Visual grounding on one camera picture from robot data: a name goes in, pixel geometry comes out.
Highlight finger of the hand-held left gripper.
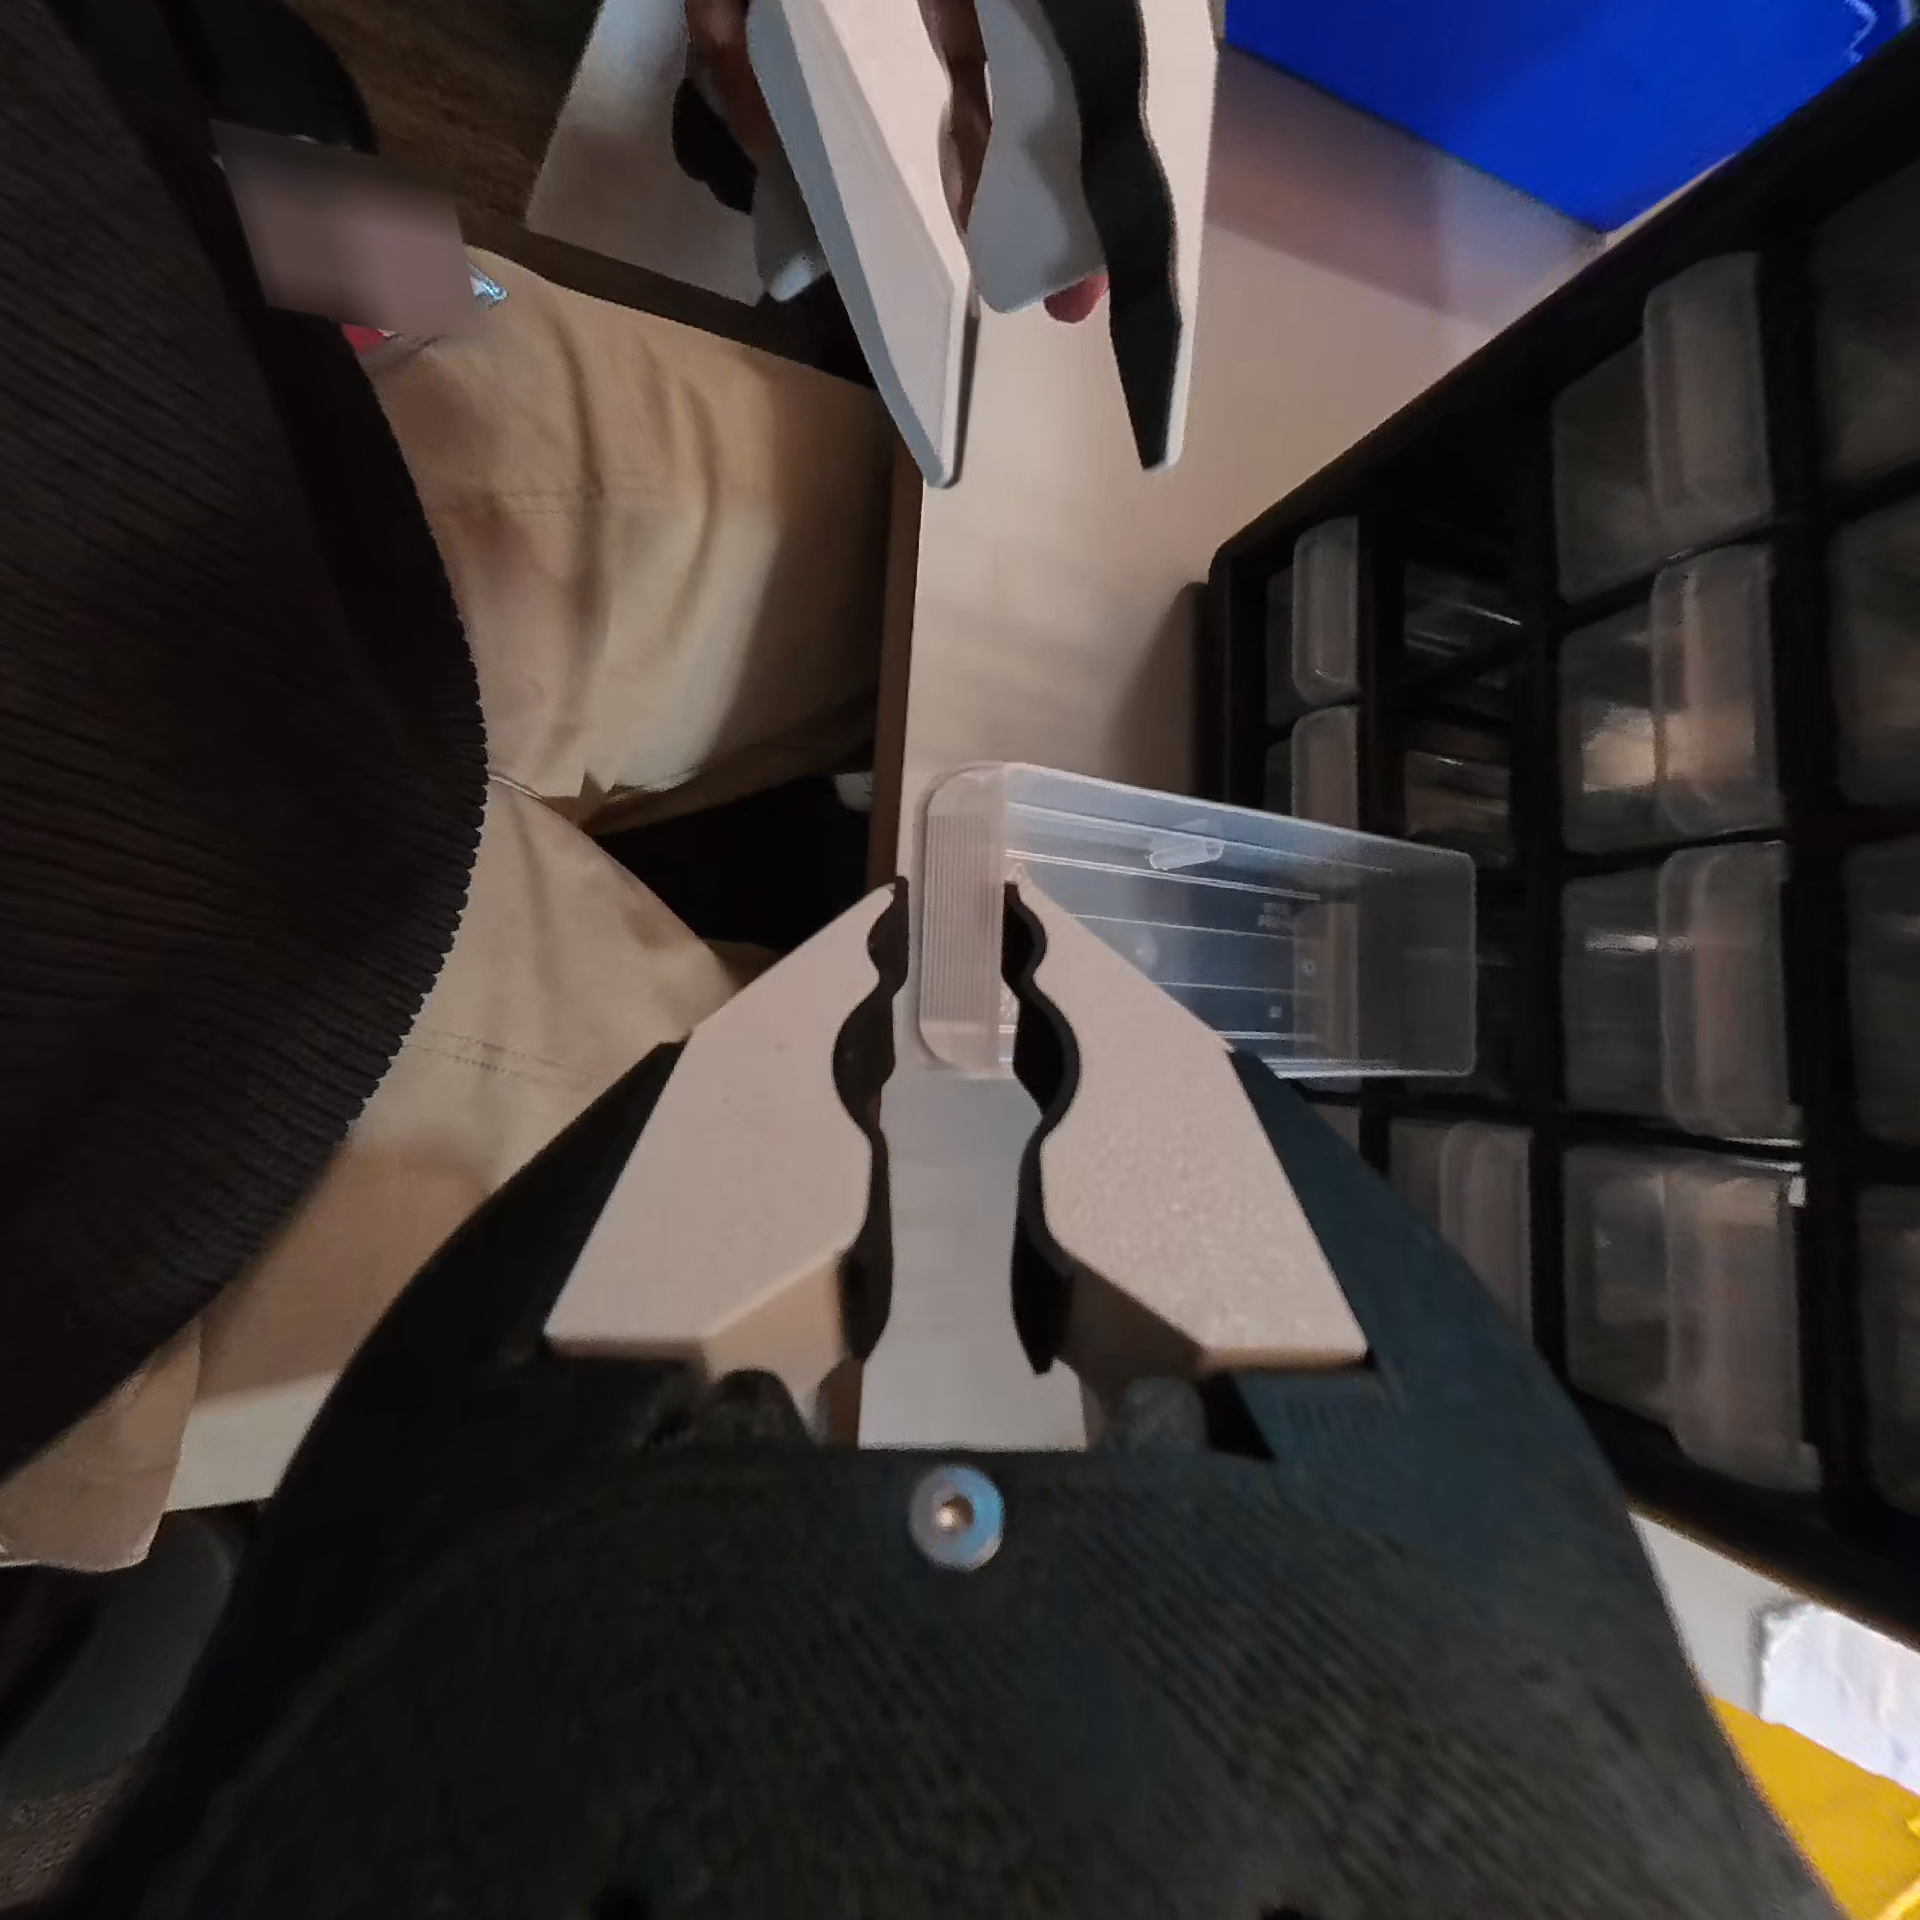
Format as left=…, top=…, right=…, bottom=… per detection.
left=966, top=0, right=1220, bottom=474
left=744, top=0, right=983, bottom=492

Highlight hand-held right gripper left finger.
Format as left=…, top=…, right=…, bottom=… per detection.
left=544, top=880, right=912, bottom=1370

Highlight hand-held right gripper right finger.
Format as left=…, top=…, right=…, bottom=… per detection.
left=1002, top=880, right=1373, bottom=1381

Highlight clear plastic drawer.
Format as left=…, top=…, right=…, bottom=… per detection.
left=914, top=763, right=1481, bottom=1086

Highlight black small-parts drawer cabinet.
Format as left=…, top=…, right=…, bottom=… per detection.
left=1206, top=30, right=1920, bottom=1600

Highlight person's left hand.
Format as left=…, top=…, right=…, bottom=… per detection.
left=917, top=0, right=1116, bottom=329

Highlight blue plastic bin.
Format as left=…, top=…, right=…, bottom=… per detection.
left=1221, top=0, right=1920, bottom=236

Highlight person's beige trousers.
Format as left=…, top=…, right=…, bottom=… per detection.
left=0, top=247, right=906, bottom=1574

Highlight set of clear cabinet drawers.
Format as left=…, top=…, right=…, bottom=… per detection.
left=1259, top=164, right=1920, bottom=1503

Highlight person's dark knit sweater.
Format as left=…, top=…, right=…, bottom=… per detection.
left=0, top=0, right=492, bottom=1480

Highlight white crumpled packet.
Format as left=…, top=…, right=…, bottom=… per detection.
left=1753, top=1597, right=1920, bottom=1760

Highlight yellow plastic bin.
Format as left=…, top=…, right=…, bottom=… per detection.
left=1709, top=1694, right=1920, bottom=1920

